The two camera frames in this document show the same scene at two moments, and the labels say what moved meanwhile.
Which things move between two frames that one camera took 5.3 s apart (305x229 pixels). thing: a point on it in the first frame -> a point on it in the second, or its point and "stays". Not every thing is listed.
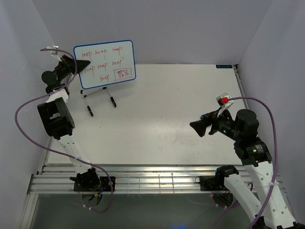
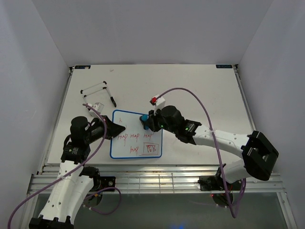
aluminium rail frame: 55,179 stays
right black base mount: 210,182 stays
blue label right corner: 224,66 stays
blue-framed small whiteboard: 111,63 -> 135,141
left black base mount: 93,183 stays
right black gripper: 210,117 -> 152,121
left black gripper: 70,64 -> 113,129
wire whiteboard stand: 88,107 stays
